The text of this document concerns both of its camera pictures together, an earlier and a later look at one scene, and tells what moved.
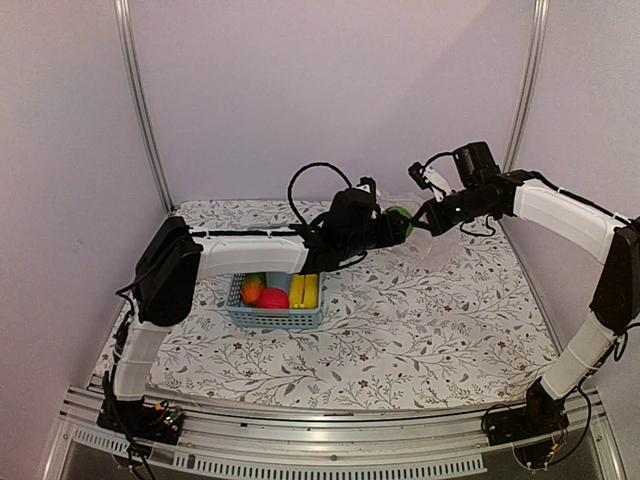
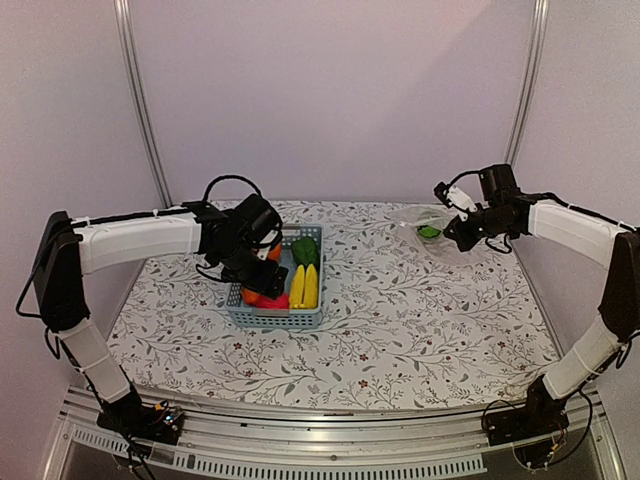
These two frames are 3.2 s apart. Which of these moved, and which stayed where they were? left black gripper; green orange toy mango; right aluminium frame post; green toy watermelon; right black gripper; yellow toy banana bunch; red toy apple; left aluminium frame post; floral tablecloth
Moved: right black gripper; green toy watermelon; left black gripper
Stayed: floral tablecloth; yellow toy banana bunch; green orange toy mango; left aluminium frame post; right aluminium frame post; red toy apple
